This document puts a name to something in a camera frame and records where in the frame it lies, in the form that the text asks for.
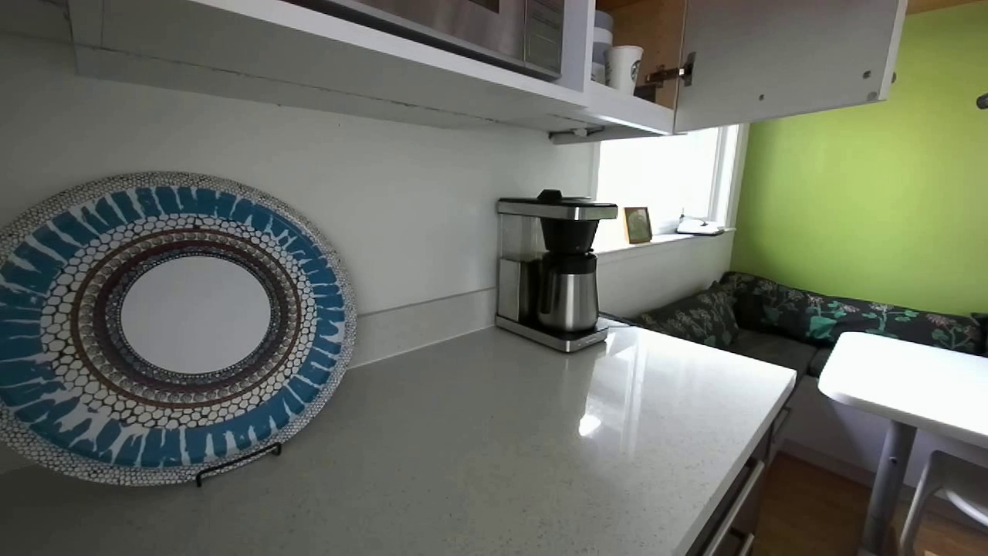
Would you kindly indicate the white starbucks paper cup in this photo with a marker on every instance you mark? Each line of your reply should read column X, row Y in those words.
column 626, row 69

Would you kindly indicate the metal cabinet hinge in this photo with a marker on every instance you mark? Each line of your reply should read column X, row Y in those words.
column 665, row 75

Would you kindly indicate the white upper cabinet door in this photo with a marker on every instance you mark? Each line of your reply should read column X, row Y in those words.
column 757, row 59

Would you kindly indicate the dark lower drawer cabinet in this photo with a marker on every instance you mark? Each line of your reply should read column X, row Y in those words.
column 733, row 523

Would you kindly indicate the black steel coffee maker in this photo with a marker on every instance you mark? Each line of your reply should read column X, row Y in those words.
column 549, row 269

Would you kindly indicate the floral bench cushion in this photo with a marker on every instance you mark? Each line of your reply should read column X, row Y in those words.
column 800, row 328

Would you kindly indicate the white stacked containers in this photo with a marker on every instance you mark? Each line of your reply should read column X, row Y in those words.
column 602, row 39

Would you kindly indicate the black plate stand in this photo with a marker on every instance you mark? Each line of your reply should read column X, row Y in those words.
column 208, row 473

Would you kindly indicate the blue white decorative plate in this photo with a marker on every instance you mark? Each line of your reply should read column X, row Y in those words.
column 164, row 327

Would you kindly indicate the white dining table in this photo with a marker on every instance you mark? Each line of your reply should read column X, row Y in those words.
column 913, row 387

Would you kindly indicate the small picture frame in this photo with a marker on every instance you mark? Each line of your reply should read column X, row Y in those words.
column 638, row 223

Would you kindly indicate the steel cabinet door handle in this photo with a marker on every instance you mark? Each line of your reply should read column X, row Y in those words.
column 590, row 135

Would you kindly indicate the white window frame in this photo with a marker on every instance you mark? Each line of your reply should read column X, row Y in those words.
column 686, row 183

